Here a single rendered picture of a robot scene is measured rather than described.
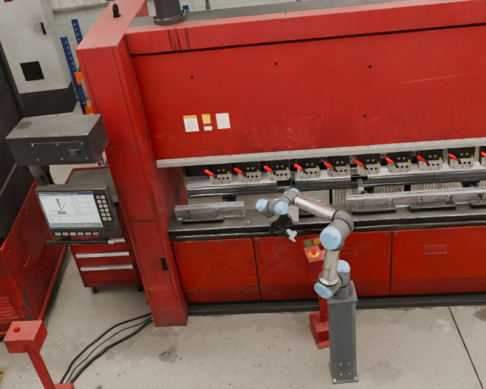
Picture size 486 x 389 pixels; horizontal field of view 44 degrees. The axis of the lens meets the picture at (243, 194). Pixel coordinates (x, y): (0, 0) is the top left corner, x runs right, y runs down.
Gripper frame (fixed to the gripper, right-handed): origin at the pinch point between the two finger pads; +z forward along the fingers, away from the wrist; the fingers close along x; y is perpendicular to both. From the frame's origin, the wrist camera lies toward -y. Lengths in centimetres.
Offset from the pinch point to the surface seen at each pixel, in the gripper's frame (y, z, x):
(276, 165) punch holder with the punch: 9, -11, 51
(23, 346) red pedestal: -164, -71, -22
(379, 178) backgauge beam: 52, 59, 59
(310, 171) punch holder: 24, 6, 46
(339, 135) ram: 55, -5, 45
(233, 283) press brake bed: -79, 44, 38
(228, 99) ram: 16, -67, 63
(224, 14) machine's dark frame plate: 48, -103, 82
